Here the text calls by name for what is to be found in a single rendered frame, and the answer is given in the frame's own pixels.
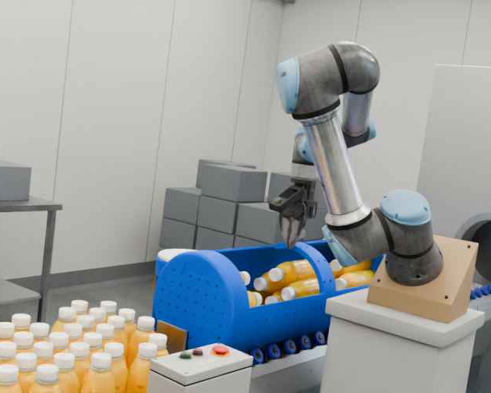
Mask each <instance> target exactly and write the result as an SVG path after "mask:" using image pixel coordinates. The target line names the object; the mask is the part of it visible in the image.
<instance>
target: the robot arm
mask: <svg viewBox="0 0 491 393"><path fill-rule="evenodd" d="M379 80H380V65H379V63H378V60H377V58H376V56H375V55H374V54H373V53H372V52H371V51H370V50H369V49H368V48H366V47H365V46H363V45H361V44H358V43H355V42H353V41H338V42H334V43H333V44H329V45H327V46H324V47H322V48H318V49H316V50H313V51H310V52H307V53H305V54H303V55H299V56H294V57H292V58H291V59H289V60H287V61H285V62H282V63H280V64H279V65H278V67H277V70H276V81H277V90H278V94H279V98H280V100H281V106H282V108H283V110H284V112H285V113H286V114H291V115H292V118H293V119H294V120H295V121H297V122H300V123H301V124H302V126H299V127H298V128H297V129H296V134H295V143H294V149H293V155H292V161H291V162H292V163H291V172H290V176H291V177H290V182H294V183H295V185H291V186H289V187H288V188H287V189H286V190H285V191H284V192H282V193H281V194H279V195H278V196H276V197H275V198H274V199H273V200H272V201H271V202H269V208H270V210H272V211H276V212H279V213H280V214H279V222H280V227H281V232H282V235H283V239H284V242H285V244H286V247H287V248H288V249H292V248H293V247H294V245H295V244H296V243H297V241H298V240H299V239H302V238H304V237H305V235H306V231H305V230H304V229H303V228H304V226H305V225H306V220H307V219H310V218H316V211H317V205H318V201H315V200H314V193H315V188H316V181H314V180H313V179H315V176H316V173H317V175H318V178H319V181H320V185H321V188H322V191H323V195H324V198H325V201H326V203H327V207H328V210H329V212H328V213H327V215H326V217H325V221H326V223H327V225H324V227H322V232H323V235H324V237H325V239H326V241H327V243H328V245H329V247H330V249H331V251H332V253H333V254H334V256H335V258H336V259H337V262H338V263H339V264H340V265H341V266H342V267H350V266H353V265H356V264H357V265H359V264H360V263H362V262H365V261H367V260H371V259H373V258H375V257H379V256H382V255H384V254H386V255H385V259H384V264H385V268H386V272H387V274H388V276H389V277H390V278H391V279H392V280H393V281H395V282H397V283H398V284H401V285H407V286H420V285H425V284H427V283H430V282H431V281H433V280H435V279H436V278H437V277H438V276H439V275H440V273H441V271H442V270H443V254H442V253H441V250H440V248H439V247H438V245H437V244H436V243H435V241H434V239H433V227H432V221H431V217H432V214H431V211H430V209H429V204H428V201H427V200H426V198H425V197H424V196H423V195H421V194H420V193H417V192H413V191H411V190H407V189H400V190H395V191H392V192H389V193H388V194H386V195H385V196H384V197H383V199H382V200H381V202H380V206H379V207H376V208H373V209H371V207H370V205H369V204H367V203H365V202H363V201H362V197H361V194H360V192H359V187H358V183H357V181H356V178H355V173H354V170H353V167H352V165H351V160H350V157H349V154H348V148H350V147H354V146H357V145H359V144H361V143H366V142H367V141H369V140H372V139H374V138H375V137H376V127H375V124H374V122H373V120H372V118H371V116H370V110H371V104H372V99H373V90H374V89H375V88H376V86H377V85H378V83H379ZM341 94H342V109H341V123H339V120H338V117H337V110H338V109H339V107H340V106H341V102H340V99H339V95H341ZM314 206H316V210H315V214H313V209H314ZM291 217H294V219H295V220H296V221H294V222H293V218H291Z"/></svg>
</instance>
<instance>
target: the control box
mask: <svg viewBox="0 0 491 393"><path fill-rule="evenodd" d="M215 345H223V344H221V343H215V344H212V345H206V346H203V347H199V348H197V349H202V350H203V355H201V356H197V355H193V354H192V352H193V349H190V350H186V352H189V353H190V354H191V358H189V359H184V358H182V357H180V353H181V352H177V353H174V354H171V355H167V356H162V357H158V358H155V359H151V360H150V373H149V380H148V387H147V393H249V382H250V376H251V370H252V367H251V366H252V364H253V357H252V356H250V355H248V354H245V353H244V352H240V351H238V350H236V349H233V348H230V347H228V346H226V345H223V346H225V347H227V348H229V352H227V353H225V354H224V355H218V354H217V353H216V352H215V351H213V350H212V347H214V346H215ZM211 360H212V361H211ZM215 360H216V361H215ZM206 361H207V362H206ZM210 361H211V362H210ZM196 363H197V364H198V365H199V366H198V365H197V366H196ZM200 363H202V364H200ZM193 364H194V365H193Z"/></svg>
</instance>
